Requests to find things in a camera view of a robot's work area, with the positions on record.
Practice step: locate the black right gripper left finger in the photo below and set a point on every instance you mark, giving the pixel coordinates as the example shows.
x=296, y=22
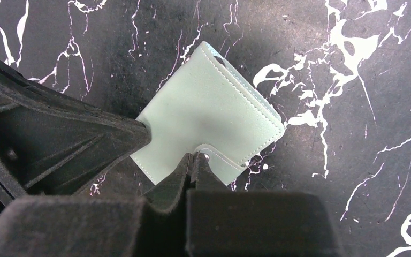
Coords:
x=78, y=226

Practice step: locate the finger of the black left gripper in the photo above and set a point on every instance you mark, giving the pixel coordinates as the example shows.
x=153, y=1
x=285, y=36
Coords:
x=54, y=144

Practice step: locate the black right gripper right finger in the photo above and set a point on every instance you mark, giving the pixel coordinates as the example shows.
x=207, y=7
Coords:
x=220, y=222

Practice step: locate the mint green card holder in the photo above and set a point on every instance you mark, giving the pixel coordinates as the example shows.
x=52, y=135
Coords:
x=206, y=107

